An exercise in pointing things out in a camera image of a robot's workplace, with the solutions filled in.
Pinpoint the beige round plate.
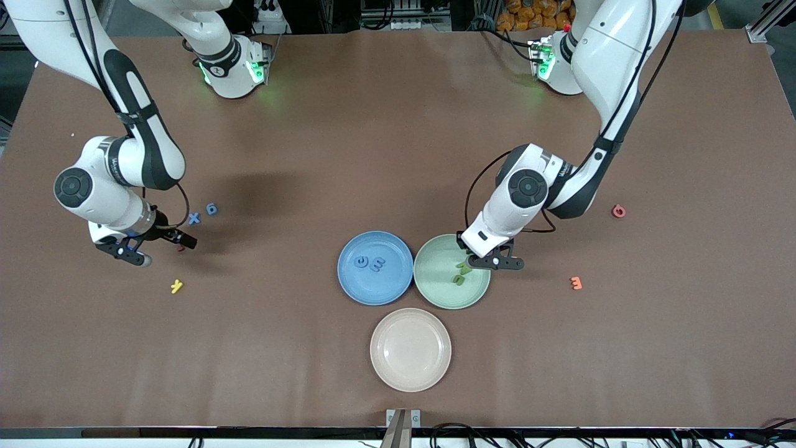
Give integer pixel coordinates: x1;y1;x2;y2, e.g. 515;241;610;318
369;307;453;393

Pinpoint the blue round plate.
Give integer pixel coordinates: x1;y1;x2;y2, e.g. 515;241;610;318
337;231;415;306

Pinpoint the brown table mat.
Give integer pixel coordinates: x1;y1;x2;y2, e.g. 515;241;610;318
0;28;796;430

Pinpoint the grey metal bracket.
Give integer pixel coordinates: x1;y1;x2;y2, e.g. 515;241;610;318
386;409;422;429

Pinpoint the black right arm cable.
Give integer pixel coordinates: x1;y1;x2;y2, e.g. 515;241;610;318
163;182;191;231

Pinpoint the light green round plate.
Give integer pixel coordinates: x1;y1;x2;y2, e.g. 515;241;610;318
413;233;492;310

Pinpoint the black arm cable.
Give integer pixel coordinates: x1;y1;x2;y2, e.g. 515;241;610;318
465;151;557;236
163;182;191;231

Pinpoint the pile of orange bags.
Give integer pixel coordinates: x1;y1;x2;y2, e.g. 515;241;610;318
496;0;573;33

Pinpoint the black cable loop under table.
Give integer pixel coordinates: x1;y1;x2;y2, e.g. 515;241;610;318
429;423;498;448

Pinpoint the aluminium frame profile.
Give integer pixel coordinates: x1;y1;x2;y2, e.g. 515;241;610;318
746;0;796;44

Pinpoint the long white power strip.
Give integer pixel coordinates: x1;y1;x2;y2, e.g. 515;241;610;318
389;17;453;31

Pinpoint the angled aluminium beam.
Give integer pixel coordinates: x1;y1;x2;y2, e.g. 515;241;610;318
380;409;407;448

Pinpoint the white power strip with plugs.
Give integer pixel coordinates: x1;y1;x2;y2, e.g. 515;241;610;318
252;0;291;35

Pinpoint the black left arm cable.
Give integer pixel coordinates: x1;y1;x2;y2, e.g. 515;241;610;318
465;151;557;236

